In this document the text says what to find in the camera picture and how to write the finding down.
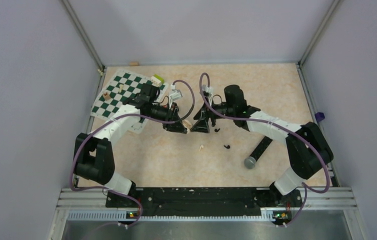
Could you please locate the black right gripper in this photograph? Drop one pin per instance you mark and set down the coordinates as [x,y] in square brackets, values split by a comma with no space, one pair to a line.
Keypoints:
[202,126]

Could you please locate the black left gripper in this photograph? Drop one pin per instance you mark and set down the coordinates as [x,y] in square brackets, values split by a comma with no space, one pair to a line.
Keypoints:
[172,115]

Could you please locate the white earbud charging case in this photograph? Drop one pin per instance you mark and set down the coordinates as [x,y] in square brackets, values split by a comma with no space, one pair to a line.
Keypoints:
[187,124]

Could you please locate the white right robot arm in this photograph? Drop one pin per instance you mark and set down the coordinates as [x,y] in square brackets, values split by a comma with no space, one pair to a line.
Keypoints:
[307,148]

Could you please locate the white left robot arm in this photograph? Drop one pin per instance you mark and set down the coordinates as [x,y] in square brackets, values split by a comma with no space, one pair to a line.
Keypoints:
[93,154]

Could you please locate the green white toy block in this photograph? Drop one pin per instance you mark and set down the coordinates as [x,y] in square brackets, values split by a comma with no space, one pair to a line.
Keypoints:
[157,80]

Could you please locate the black microphone grey head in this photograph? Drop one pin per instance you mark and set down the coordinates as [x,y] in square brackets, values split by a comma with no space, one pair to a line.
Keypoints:
[251,160]

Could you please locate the green white chessboard mat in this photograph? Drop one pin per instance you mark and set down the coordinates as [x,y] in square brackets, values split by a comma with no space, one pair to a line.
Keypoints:
[132,84]

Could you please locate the small wooden cube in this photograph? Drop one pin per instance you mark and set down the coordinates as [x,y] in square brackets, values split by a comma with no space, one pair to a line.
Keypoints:
[106,96]

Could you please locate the wooden cork piece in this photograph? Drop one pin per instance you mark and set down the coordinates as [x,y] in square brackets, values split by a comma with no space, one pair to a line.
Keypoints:
[134,64]

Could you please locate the small purple object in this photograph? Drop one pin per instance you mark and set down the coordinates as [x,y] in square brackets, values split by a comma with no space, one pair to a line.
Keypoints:
[319,116]

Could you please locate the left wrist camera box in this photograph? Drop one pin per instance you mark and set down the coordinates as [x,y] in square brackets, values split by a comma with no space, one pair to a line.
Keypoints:
[173,95]

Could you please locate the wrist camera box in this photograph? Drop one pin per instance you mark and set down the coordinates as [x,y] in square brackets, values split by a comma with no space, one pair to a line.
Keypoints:
[173,95]
[208,92]

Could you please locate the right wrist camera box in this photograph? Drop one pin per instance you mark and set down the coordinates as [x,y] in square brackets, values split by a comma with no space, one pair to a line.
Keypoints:
[208,92]

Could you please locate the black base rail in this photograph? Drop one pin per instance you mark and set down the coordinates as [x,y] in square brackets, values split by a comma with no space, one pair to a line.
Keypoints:
[204,201]

